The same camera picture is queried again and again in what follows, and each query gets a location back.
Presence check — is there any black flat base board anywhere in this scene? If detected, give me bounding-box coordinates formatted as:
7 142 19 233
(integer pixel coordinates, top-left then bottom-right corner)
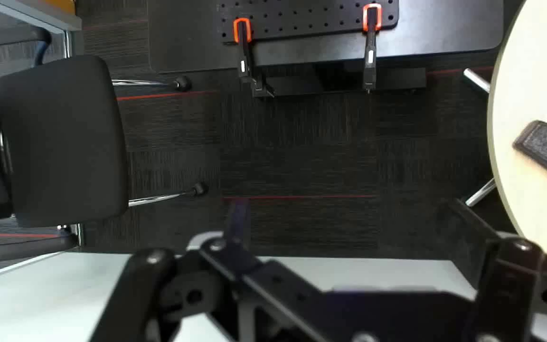
148 0 505 72

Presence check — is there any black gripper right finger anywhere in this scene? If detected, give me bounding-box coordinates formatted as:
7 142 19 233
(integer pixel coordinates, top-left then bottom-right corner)
454 199 547 342

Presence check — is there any round wooden table top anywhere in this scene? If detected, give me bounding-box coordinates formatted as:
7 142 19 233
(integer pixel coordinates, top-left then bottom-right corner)
486 0 547 262

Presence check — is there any chrome table leg base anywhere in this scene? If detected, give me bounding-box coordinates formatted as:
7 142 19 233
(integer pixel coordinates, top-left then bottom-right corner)
461 64 497 209

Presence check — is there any grey shelf board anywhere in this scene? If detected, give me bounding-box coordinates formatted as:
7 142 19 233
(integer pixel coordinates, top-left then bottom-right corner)
0 0 83 34

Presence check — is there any orange black bar clamp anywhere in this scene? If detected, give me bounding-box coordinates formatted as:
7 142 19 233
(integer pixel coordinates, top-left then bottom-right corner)
230 15 277 100
359 2 385 95

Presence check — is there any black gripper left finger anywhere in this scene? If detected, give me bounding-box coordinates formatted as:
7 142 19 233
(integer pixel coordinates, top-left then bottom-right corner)
89 197 326 342

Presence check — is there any black office chair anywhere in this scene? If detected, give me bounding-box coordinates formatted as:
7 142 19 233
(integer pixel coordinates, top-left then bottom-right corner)
0 53 209 252

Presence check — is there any black perforated pegboard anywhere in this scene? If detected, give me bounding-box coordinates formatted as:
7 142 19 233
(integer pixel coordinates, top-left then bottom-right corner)
214 0 402 45

